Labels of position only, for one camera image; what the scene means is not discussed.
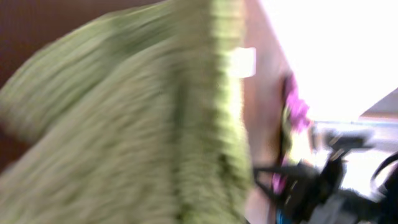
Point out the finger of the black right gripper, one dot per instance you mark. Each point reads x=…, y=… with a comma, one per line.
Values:
x=293, y=172

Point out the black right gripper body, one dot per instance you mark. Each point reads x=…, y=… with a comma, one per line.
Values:
x=312, y=196

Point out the light green microfiber cloth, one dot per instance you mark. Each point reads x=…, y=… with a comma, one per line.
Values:
x=133, y=118

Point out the lower purple cloth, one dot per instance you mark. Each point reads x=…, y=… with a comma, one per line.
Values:
x=278, y=182

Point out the purple cloth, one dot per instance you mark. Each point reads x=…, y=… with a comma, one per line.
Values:
x=296, y=107
x=278, y=182

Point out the olive green cloth in pile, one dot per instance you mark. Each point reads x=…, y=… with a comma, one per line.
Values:
x=286, y=135

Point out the blue cloth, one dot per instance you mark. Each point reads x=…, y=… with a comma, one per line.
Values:
x=280, y=218

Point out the upper purple cloth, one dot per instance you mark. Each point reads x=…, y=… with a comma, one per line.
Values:
x=296, y=107

